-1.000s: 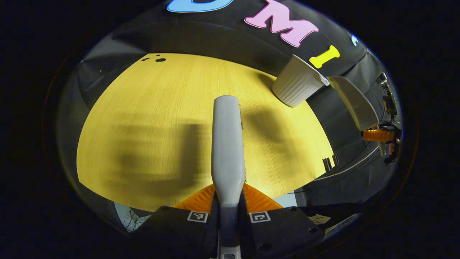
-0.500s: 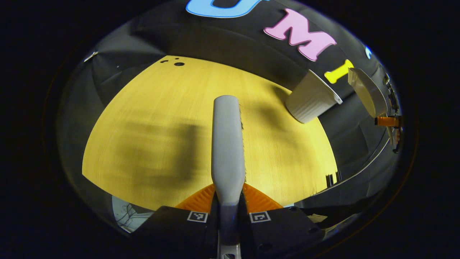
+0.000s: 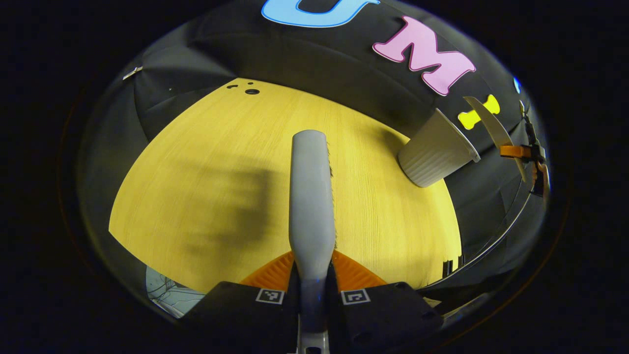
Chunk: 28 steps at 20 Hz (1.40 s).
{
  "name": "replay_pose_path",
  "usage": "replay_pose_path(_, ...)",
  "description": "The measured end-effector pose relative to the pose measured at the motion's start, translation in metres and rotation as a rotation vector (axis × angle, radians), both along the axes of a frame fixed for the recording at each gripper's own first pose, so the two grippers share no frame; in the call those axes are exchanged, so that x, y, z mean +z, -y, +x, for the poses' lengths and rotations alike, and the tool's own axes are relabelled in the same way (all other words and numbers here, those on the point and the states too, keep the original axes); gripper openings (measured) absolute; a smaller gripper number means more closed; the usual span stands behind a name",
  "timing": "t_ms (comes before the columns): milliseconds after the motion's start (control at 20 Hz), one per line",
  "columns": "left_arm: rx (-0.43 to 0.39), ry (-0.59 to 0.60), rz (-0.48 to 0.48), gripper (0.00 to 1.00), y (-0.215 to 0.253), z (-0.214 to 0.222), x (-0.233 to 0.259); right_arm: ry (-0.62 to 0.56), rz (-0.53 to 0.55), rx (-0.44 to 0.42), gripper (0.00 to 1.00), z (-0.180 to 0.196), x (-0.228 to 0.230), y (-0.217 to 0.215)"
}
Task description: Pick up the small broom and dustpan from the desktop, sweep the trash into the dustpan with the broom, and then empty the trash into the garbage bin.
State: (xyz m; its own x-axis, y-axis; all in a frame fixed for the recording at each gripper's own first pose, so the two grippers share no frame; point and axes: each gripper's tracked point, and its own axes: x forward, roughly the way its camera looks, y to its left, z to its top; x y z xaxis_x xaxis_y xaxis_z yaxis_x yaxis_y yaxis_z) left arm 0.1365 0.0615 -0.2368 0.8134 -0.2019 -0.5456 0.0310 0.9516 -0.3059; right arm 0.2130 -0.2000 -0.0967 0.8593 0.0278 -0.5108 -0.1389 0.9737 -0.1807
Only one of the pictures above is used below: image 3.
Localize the black backdrop cloth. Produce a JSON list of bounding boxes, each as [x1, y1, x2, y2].
[[79, 0, 549, 315]]

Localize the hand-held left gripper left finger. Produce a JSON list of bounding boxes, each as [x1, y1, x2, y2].
[[189, 251, 300, 354]]

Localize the small grey broom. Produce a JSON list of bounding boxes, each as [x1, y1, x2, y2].
[[288, 130, 338, 354]]

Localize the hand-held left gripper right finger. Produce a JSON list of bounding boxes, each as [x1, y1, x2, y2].
[[327, 250, 446, 354]]

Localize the white ribbed garbage bin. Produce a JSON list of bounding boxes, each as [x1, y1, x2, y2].
[[398, 108, 482, 188]]

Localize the wooden desktop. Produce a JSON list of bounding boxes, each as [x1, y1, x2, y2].
[[109, 78, 463, 295]]

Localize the grey dustpan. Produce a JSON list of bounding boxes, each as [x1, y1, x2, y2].
[[463, 96, 528, 182]]

